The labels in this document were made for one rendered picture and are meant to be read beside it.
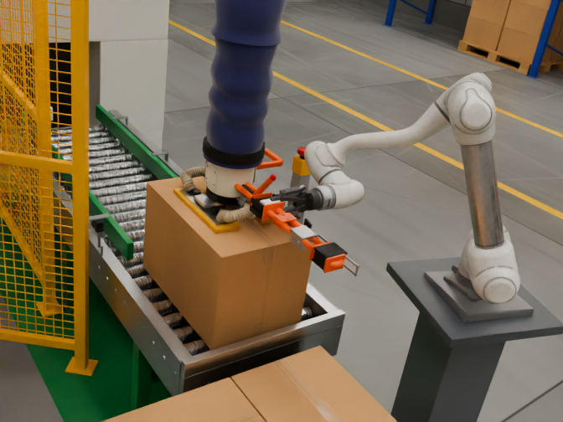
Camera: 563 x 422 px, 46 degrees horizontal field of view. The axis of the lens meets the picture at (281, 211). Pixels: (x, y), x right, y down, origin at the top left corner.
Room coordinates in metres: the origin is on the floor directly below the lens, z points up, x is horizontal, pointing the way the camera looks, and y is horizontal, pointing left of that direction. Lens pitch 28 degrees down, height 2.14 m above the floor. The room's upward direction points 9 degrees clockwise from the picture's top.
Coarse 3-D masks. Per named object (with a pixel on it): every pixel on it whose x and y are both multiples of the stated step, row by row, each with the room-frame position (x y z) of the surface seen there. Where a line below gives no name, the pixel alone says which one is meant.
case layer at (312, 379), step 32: (320, 352) 1.98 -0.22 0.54; (224, 384) 1.74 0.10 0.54; (256, 384) 1.76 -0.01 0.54; (288, 384) 1.78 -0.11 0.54; (320, 384) 1.81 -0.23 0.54; (352, 384) 1.83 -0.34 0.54; (128, 416) 1.53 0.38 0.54; (160, 416) 1.55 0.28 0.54; (192, 416) 1.57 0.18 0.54; (224, 416) 1.59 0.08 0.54; (256, 416) 1.61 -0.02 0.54; (288, 416) 1.63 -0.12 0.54; (320, 416) 1.66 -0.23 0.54; (352, 416) 1.68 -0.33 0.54; (384, 416) 1.70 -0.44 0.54
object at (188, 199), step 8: (176, 192) 2.28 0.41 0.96; (184, 192) 2.28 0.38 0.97; (192, 192) 2.29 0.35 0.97; (200, 192) 2.25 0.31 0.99; (184, 200) 2.23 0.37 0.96; (192, 200) 2.22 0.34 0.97; (192, 208) 2.18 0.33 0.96; (200, 208) 2.16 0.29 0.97; (208, 208) 2.17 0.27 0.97; (216, 208) 2.13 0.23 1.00; (200, 216) 2.13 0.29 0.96; (208, 216) 2.11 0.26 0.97; (208, 224) 2.08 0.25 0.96; (216, 224) 2.07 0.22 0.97; (224, 224) 2.08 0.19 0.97; (232, 224) 2.09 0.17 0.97; (216, 232) 2.04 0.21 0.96; (224, 232) 2.06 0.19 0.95
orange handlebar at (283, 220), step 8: (272, 152) 2.51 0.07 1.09; (272, 160) 2.48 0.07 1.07; (280, 160) 2.45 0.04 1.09; (256, 168) 2.37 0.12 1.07; (264, 168) 2.39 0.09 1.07; (248, 184) 2.19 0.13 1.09; (240, 192) 2.14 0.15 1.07; (248, 192) 2.13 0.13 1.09; (280, 208) 2.04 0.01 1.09; (272, 216) 1.98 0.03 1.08; (280, 216) 1.97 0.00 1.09; (288, 216) 1.98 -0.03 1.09; (280, 224) 1.94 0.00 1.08; (288, 224) 1.94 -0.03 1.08; (296, 224) 1.95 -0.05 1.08; (288, 232) 1.91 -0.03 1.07; (304, 240) 1.85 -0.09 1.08; (312, 240) 1.87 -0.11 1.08; (320, 240) 1.86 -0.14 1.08; (336, 264) 1.74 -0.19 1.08
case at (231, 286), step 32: (160, 192) 2.29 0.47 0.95; (160, 224) 2.25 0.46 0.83; (192, 224) 2.08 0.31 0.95; (256, 224) 2.15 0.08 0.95; (160, 256) 2.24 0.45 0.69; (192, 256) 2.04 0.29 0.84; (224, 256) 1.90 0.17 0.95; (256, 256) 1.98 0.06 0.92; (288, 256) 2.07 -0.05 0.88; (192, 288) 2.03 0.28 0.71; (224, 288) 1.90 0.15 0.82; (256, 288) 1.99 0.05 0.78; (288, 288) 2.08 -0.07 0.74; (192, 320) 2.01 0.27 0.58; (224, 320) 1.91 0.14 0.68; (256, 320) 2.00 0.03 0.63; (288, 320) 2.10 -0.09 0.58
